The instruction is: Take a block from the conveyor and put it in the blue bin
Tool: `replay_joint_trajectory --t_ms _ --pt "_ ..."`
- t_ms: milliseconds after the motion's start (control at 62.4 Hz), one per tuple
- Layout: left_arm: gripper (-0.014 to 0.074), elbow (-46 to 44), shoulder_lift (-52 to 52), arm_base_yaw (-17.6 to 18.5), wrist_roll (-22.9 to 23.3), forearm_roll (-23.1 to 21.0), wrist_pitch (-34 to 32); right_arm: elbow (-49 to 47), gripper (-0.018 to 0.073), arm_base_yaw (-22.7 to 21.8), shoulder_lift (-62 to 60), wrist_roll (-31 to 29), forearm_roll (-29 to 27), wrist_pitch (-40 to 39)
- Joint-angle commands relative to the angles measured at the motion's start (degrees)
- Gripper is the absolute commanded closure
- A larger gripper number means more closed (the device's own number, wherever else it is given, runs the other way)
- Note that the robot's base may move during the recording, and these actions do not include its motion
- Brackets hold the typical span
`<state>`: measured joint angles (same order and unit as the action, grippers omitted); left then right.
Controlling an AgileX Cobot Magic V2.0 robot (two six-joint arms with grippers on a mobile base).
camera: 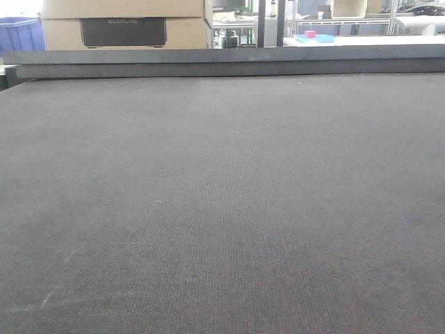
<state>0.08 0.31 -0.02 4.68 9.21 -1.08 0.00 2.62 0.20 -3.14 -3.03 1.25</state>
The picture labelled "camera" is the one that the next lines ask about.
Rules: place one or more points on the black conveyor belt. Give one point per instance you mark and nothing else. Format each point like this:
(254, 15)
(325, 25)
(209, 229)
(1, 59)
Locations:
(224, 205)

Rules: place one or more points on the pink block on tray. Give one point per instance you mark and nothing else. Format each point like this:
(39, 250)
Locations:
(310, 34)

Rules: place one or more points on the light blue shallow tray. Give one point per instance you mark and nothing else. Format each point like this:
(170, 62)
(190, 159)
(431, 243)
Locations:
(318, 38)

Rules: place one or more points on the white background table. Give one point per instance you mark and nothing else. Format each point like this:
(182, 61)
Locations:
(369, 40)

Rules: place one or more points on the cardboard box with black print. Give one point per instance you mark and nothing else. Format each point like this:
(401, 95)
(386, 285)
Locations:
(81, 25)

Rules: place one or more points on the blue plastic crate far left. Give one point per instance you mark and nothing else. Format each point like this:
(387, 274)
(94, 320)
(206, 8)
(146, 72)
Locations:
(21, 34)

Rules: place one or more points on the black vertical post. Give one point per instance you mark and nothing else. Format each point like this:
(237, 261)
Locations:
(281, 7)

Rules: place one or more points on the dark conveyor side rail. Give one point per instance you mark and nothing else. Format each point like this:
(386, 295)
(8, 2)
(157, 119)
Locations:
(244, 62)

